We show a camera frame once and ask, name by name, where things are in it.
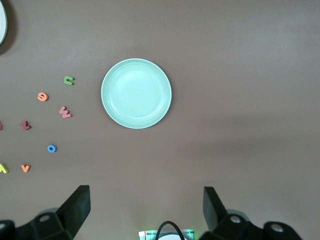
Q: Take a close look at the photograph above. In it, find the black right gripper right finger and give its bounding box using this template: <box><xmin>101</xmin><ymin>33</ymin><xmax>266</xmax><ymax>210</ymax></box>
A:
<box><xmin>199</xmin><ymin>186</ymin><xmax>304</xmax><ymax>240</ymax></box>

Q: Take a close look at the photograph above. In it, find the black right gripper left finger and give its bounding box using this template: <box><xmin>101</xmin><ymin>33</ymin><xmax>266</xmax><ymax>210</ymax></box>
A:
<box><xmin>0</xmin><ymin>185</ymin><xmax>91</xmax><ymax>240</ymax></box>

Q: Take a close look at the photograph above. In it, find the pink foam letter w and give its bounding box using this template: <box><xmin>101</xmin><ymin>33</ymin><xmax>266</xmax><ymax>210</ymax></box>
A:
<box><xmin>58</xmin><ymin>106</ymin><xmax>73</xmax><ymax>119</ymax></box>

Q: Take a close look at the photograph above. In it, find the green plate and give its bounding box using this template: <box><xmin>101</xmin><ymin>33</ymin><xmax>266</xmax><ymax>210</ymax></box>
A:
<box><xmin>100</xmin><ymin>58</ymin><xmax>173</xmax><ymax>130</ymax></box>

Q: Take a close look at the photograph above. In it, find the beige plate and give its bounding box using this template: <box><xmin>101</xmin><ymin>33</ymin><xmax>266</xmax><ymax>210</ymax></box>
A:
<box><xmin>0</xmin><ymin>1</ymin><xmax>9</xmax><ymax>50</ymax></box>

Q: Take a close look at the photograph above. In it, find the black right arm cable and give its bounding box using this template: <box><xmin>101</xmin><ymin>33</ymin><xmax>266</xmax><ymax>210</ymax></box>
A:
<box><xmin>156</xmin><ymin>220</ymin><xmax>185</xmax><ymax>240</ymax></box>

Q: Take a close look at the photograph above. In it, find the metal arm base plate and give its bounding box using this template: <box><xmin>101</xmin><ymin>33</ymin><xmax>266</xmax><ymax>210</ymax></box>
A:
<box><xmin>138</xmin><ymin>228</ymin><xmax>196</xmax><ymax>240</ymax></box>

